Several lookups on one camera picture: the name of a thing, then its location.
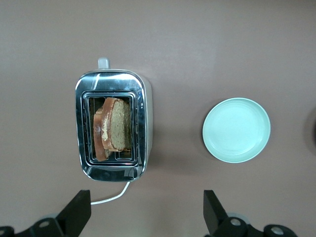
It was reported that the brown bread slice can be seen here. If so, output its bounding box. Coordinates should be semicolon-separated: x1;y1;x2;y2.
93;106;111;162
101;97;131;152

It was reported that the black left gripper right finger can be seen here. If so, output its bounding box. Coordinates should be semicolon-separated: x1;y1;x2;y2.
203;190;298;237

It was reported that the mint green plate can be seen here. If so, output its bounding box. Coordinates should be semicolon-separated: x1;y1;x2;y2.
202;97;272;164

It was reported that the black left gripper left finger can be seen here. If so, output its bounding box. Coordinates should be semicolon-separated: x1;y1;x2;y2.
0;189;92;237

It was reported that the white toaster power cable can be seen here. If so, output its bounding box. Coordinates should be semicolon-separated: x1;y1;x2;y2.
90;181;131;205

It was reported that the silver two-slot toaster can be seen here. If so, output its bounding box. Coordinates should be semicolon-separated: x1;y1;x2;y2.
75;57;154;183

